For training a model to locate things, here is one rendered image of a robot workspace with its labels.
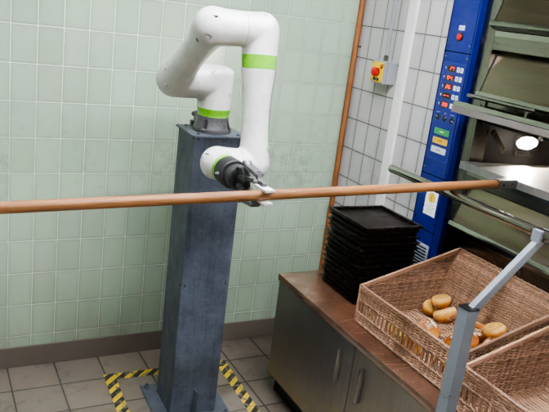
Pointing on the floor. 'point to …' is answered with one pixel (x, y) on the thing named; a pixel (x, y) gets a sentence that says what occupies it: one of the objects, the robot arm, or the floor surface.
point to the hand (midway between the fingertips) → (264, 194)
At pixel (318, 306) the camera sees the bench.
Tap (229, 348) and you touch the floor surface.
